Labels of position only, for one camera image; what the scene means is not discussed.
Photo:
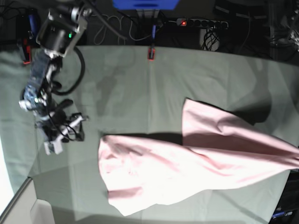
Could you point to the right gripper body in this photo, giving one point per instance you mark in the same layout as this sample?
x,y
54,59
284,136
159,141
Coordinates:
x,y
57,134

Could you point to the pink t-shirt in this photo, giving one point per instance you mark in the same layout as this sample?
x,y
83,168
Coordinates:
x,y
219,151

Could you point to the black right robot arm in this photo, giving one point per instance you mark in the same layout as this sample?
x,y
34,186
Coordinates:
x,y
58,35

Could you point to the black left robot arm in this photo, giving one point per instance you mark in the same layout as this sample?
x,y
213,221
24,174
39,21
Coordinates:
x,y
294,31

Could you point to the orange clamp left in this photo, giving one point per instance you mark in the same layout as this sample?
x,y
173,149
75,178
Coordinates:
x,y
25,50

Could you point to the orange clamp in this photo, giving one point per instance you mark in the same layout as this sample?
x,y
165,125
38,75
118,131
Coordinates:
x,y
151,54
25,50

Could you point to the green table cloth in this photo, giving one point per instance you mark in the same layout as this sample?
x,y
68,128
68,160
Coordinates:
x,y
123,92

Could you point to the white bin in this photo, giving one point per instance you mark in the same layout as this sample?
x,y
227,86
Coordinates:
x,y
26,208

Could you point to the orange clamp centre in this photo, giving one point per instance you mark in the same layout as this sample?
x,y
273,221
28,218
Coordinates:
x,y
151,54

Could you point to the blue box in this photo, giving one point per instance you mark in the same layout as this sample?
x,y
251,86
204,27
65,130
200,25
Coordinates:
x,y
145,4

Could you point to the black power strip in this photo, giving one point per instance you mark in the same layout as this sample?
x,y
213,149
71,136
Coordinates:
x,y
202,23

